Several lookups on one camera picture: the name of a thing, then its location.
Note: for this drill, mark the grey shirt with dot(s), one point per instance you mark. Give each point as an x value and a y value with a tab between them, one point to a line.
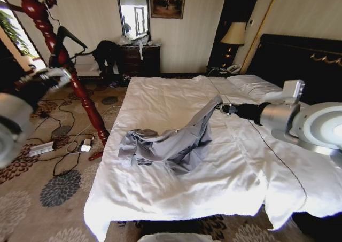
176	146

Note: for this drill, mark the white cloth on dresser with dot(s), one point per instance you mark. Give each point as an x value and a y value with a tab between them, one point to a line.
140	48

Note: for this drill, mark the dark bed base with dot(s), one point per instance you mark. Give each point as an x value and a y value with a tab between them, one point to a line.
315	226

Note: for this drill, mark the dark bedside table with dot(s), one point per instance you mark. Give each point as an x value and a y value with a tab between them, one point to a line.
215	70

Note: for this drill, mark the white duvet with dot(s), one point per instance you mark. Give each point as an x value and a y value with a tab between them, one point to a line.
165	191

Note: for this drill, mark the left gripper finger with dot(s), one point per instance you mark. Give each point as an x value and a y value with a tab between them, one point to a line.
29	78
61	77

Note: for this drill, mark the window with green plants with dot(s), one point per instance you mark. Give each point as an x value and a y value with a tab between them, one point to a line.
16	36

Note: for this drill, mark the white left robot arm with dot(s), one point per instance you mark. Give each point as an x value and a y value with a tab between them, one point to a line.
13	113

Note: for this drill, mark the red wooden coat stand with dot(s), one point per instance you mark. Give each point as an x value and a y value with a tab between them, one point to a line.
77	87

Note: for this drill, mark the wall mirror dark frame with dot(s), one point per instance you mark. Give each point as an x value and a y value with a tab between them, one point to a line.
133	12

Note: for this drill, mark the framed painting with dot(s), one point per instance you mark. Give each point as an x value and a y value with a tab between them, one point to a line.
167	1

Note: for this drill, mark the white telephone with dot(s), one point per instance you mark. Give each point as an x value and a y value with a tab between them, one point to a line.
233	69

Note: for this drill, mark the black garment pile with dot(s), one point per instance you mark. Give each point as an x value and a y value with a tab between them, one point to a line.
107	52

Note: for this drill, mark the white power adapter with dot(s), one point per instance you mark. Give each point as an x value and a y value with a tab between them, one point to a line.
86	145

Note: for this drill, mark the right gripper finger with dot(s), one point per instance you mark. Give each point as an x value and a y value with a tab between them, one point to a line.
225	111
225	105

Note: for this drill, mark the bedside lamp beige shade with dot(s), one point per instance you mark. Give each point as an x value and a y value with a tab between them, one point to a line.
233	35

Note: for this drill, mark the dark wooden dresser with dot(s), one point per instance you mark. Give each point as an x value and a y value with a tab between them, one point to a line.
144	61

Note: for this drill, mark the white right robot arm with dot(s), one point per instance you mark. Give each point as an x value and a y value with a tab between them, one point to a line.
278	115

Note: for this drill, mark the black bed headboard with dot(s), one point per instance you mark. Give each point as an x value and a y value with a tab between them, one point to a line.
288	57

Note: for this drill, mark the silver power box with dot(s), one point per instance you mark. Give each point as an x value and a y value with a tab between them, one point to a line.
41	148

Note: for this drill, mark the white robot front shell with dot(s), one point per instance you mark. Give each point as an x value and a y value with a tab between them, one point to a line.
179	238

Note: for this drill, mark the white pillow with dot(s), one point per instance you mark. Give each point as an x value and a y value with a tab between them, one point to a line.
251	85

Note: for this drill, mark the dark wooden cabinet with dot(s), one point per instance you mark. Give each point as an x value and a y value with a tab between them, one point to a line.
8	65

